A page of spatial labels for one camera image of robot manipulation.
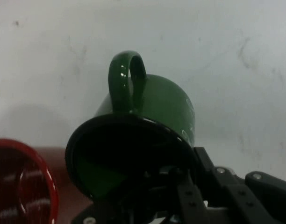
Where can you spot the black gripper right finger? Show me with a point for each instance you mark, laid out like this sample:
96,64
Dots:
250,203

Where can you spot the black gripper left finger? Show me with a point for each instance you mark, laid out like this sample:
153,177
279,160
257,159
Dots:
175,205

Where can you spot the red enamel cup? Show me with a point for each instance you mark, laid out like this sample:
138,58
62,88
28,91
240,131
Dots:
28,186

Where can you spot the green enamel mug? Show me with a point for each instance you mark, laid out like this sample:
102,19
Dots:
161,100

